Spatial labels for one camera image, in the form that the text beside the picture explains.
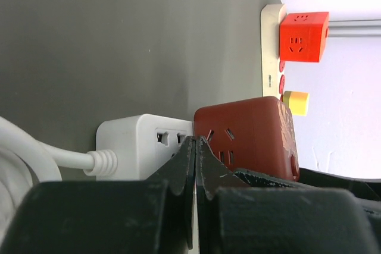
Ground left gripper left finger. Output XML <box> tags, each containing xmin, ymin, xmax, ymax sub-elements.
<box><xmin>1</xmin><ymin>136</ymin><xmax>196</xmax><ymax>253</ymax></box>

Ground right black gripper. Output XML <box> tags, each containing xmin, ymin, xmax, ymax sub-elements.
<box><xmin>233</xmin><ymin>168</ymin><xmax>380</xmax><ymax>200</ymax></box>

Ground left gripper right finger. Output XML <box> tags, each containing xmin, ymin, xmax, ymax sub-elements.
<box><xmin>195</xmin><ymin>138</ymin><xmax>380</xmax><ymax>253</ymax></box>

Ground brown cube plug adapter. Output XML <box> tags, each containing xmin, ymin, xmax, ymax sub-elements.
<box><xmin>193</xmin><ymin>96</ymin><xmax>300</xmax><ymax>181</ymax></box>

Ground white power strip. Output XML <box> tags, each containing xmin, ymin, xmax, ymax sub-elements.
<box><xmin>96</xmin><ymin>114</ymin><xmax>193</xmax><ymax>181</ymax></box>

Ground yellow cube plug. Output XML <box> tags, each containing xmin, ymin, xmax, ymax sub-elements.
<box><xmin>282</xmin><ymin>91</ymin><xmax>310</xmax><ymax>117</ymax></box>

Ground red cube plug adapter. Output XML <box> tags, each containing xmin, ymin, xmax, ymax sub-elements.
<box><xmin>279</xmin><ymin>12</ymin><xmax>329</xmax><ymax>62</ymax></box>

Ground cream power strip red sockets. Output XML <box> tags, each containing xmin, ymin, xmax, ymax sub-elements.
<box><xmin>260</xmin><ymin>4</ymin><xmax>287</xmax><ymax>99</ymax></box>

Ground white coiled power cable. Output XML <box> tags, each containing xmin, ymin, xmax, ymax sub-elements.
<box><xmin>0</xmin><ymin>115</ymin><xmax>118</xmax><ymax>219</ymax></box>

